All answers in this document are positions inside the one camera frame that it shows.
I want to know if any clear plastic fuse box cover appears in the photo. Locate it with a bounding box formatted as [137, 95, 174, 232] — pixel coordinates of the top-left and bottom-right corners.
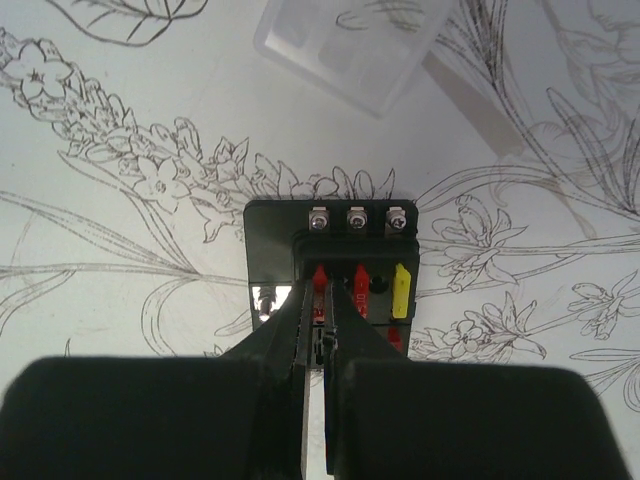
[254, 0, 453, 117]

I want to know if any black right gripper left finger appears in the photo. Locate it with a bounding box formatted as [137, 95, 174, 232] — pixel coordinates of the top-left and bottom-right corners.
[1, 282, 313, 479]

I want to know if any red blade fuse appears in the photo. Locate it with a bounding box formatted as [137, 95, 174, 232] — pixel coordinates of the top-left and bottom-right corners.
[312, 265, 329, 325]
[387, 327, 405, 355]
[352, 264, 370, 319]

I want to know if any yellow blade fuse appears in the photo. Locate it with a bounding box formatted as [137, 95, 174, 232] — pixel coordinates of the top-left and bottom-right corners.
[391, 263, 412, 320]

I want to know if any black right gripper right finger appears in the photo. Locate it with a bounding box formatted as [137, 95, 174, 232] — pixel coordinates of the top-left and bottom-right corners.
[325, 282, 629, 479]

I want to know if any black fuse box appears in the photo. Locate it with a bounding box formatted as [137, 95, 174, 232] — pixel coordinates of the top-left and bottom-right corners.
[243, 199, 420, 369]

